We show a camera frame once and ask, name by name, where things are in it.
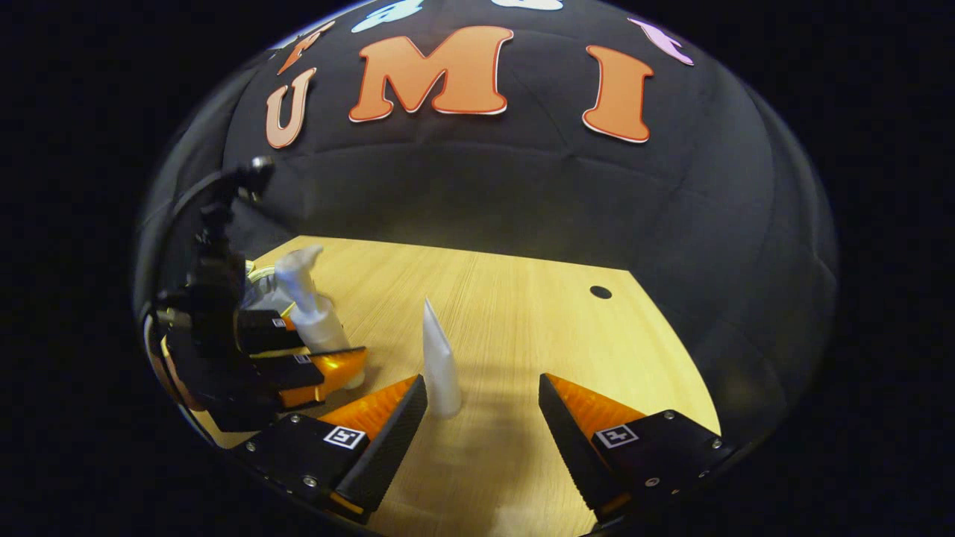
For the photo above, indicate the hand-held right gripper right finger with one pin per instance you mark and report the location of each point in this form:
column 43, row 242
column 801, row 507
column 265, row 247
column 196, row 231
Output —
column 571, row 447

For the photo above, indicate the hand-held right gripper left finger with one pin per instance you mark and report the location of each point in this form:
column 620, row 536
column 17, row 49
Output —
column 392, row 444

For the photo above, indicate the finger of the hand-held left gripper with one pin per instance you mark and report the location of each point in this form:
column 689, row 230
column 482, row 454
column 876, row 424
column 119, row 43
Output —
column 261, row 332
column 298, row 377

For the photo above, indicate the white pump bottle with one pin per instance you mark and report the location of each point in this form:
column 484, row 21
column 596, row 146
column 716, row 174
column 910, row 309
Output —
column 317, row 328

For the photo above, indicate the white squeeze tube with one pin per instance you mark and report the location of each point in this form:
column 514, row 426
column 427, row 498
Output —
column 440, row 373

